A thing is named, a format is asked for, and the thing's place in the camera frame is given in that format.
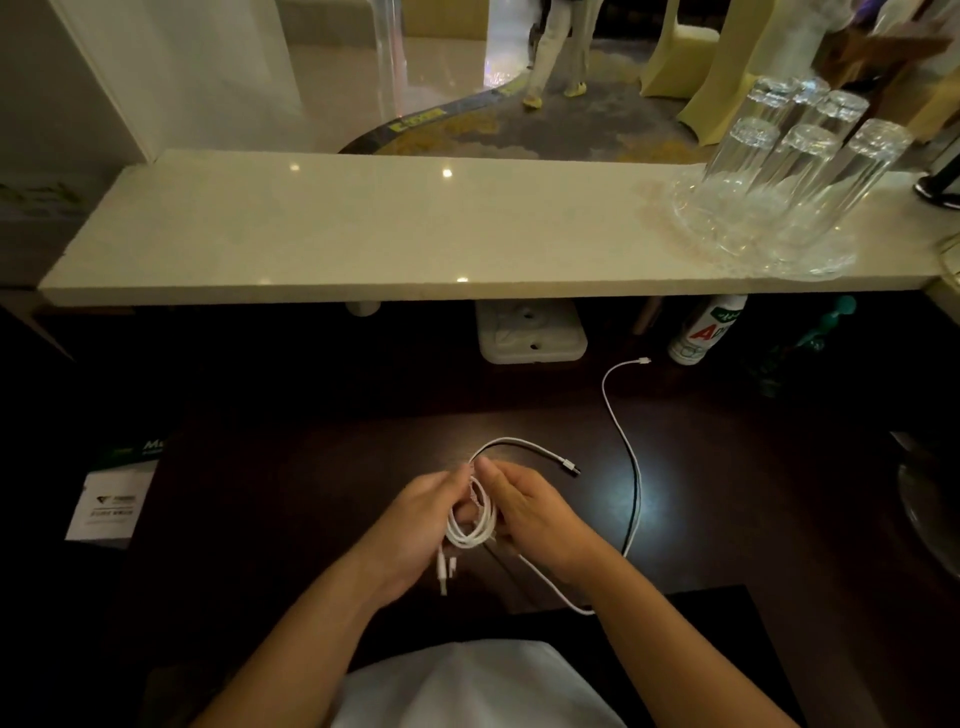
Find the group of upturned clear glasses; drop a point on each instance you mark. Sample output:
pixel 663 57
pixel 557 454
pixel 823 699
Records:
pixel 795 165

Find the light wooden stick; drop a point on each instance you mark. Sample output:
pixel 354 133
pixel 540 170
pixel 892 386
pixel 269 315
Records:
pixel 647 315

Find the person's right forearm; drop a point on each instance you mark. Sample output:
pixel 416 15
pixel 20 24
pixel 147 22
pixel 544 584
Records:
pixel 675 652

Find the person's left hand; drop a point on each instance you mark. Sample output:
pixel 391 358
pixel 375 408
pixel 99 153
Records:
pixel 405 532

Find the clear glass tray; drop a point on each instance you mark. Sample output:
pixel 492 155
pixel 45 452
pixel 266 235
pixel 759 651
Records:
pixel 825 262

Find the pale wall sticker green print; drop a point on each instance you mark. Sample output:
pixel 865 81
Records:
pixel 37 193

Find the person's left forearm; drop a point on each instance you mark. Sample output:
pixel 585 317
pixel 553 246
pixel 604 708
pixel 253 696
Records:
pixel 292 652

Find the cream stone counter ledge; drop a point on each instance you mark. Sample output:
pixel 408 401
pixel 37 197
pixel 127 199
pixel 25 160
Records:
pixel 375 225

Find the white socket box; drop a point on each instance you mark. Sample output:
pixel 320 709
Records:
pixel 531 334

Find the clear sign stand black base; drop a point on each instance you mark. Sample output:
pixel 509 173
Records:
pixel 941 191

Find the white bottle red green label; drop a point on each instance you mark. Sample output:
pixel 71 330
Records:
pixel 705 334

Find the person's right hand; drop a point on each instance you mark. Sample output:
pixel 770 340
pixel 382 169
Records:
pixel 544 525

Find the teal plastic bottle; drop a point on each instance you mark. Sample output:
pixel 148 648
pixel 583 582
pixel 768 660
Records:
pixel 825 322

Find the person's white shirt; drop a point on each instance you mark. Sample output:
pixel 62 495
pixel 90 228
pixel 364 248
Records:
pixel 480 690

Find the white round ledge support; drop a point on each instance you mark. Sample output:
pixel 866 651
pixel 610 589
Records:
pixel 363 308

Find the round metal dish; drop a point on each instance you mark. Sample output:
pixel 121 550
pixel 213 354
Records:
pixel 934 510

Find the white and green paper box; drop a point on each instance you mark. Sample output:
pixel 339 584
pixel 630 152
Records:
pixel 112 502

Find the yellow covered chair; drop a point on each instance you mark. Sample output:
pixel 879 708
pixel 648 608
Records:
pixel 675 60
pixel 724 82

